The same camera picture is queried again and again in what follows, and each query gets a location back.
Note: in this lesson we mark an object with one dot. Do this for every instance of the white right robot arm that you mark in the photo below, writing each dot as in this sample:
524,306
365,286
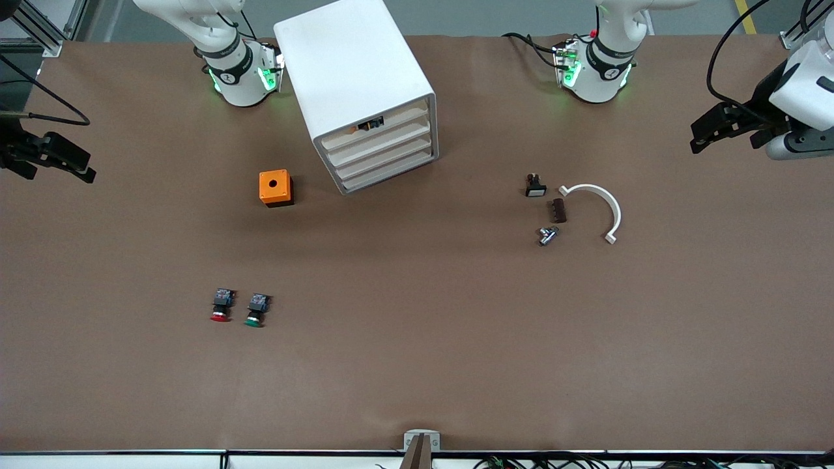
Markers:
241,85

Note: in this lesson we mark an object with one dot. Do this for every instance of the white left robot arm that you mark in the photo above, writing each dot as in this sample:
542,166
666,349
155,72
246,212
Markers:
603,75

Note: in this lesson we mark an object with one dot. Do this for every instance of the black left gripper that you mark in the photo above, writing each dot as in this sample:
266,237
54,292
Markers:
761,106

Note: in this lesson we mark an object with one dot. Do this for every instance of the small brown block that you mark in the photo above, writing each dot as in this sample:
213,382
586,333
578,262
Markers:
557,211

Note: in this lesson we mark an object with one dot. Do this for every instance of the white table edge rail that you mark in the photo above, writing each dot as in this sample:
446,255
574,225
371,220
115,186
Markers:
130,462

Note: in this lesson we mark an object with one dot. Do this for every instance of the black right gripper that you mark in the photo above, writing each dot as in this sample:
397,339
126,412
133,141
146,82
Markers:
13,146

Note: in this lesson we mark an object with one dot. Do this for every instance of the red mushroom push button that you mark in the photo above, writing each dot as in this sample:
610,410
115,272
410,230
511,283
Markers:
222,303

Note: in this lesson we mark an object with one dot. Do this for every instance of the small silver metal fitting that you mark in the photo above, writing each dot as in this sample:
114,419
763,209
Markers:
548,236

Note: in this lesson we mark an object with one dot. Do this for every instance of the orange button enclosure box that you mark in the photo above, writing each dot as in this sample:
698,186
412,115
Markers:
273,184

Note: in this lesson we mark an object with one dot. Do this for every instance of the aluminium frame profile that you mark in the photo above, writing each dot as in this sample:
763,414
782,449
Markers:
45,29
791,40

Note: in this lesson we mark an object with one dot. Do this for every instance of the green mushroom push button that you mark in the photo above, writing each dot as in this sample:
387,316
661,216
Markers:
257,309

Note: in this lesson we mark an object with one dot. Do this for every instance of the black switch with white face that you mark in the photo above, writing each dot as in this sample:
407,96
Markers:
535,187

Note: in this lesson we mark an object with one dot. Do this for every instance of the black orange part in drawer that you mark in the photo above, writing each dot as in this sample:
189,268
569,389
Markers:
370,124

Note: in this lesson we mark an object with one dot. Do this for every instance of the white curved plastic arc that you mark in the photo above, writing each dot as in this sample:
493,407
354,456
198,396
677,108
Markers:
596,189

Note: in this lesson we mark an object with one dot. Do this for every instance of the grey metal edge bracket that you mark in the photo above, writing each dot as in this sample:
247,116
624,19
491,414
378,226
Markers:
435,438

